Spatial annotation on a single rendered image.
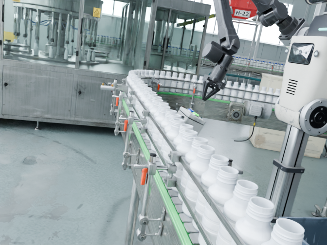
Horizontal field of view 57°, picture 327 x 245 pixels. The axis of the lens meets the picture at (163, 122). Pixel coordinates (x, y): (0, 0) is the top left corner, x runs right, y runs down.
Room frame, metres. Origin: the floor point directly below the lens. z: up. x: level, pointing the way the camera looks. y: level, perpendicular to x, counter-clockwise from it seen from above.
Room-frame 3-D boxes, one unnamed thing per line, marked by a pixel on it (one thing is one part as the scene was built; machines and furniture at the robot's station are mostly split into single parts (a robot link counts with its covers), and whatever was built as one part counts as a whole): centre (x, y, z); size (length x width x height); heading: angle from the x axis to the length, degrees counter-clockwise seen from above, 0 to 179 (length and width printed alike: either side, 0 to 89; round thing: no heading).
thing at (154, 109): (1.17, 0.03, 1.08); 0.06 x 0.06 x 0.17
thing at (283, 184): (1.33, -0.60, 0.74); 0.11 x 0.11 x 0.40; 15
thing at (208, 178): (0.60, -0.13, 1.08); 0.06 x 0.06 x 0.17
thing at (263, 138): (5.08, -2.09, 0.59); 1.10 x 0.62 x 1.18; 87
